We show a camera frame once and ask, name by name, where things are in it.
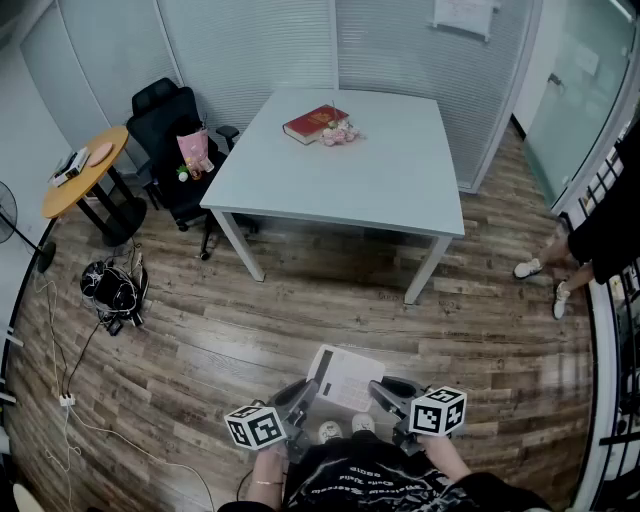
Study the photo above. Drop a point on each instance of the red hardcover book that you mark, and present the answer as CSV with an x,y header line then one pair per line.
x,y
312,122

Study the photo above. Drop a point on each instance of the round wooden side table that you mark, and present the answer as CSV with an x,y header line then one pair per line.
x,y
85,175

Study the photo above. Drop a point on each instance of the pink bag on chair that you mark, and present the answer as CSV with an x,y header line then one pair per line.
x,y
192,147

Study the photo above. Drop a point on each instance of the white paper on glass door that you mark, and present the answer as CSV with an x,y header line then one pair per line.
x,y
587,61

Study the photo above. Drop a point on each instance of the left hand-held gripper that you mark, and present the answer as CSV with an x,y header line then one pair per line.
x,y
255,427

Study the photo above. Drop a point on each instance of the black metal shelf rack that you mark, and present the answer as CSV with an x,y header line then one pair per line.
x,y
597,182

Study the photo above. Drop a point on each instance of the black office chair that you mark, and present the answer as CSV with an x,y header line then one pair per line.
x,y
160,120

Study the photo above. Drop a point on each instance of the white square table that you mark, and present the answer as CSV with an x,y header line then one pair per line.
x,y
350,175

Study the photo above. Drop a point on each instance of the person's left white shoe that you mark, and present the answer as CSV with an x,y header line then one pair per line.
x,y
330,431

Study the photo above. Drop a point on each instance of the person's left forearm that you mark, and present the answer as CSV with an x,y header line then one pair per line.
x,y
267,470

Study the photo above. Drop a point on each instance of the white power strip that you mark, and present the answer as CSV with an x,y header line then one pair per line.
x,y
67,400

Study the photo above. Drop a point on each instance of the pink oval plate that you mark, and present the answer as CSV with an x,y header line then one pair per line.
x,y
100,152

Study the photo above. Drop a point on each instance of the black power adapter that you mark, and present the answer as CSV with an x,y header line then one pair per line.
x,y
114,328

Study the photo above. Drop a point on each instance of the person's right forearm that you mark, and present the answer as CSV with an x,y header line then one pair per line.
x,y
447,452

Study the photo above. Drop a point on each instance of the white flat box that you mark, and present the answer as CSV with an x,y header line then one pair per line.
x,y
70,167

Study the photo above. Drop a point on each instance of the small clear bottle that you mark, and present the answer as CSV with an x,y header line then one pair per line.
x,y
208,164

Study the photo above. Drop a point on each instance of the pink artificial flower bunch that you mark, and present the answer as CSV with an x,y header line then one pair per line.
x,y
340,135

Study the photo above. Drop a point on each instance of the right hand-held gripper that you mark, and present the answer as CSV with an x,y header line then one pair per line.
x,y
437,412

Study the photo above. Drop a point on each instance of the person's black printed shirt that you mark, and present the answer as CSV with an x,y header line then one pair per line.
x,y
360,475

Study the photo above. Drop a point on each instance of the white wall board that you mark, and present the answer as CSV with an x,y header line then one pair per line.
x,y
460,15

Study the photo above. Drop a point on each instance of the person's white shoe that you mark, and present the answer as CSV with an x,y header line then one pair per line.
x,y
527,269
363,423
330,431
561,300

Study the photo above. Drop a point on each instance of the person's right white shoe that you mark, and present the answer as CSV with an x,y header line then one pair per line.
x,y
363,423

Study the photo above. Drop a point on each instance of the small white green toy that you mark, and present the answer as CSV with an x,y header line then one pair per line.
x,y
183,174

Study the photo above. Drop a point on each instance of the white calculator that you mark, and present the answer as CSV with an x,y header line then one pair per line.
x,y
350,372

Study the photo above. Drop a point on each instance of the black standing fan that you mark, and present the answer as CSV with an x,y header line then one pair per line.
x,y
7,210

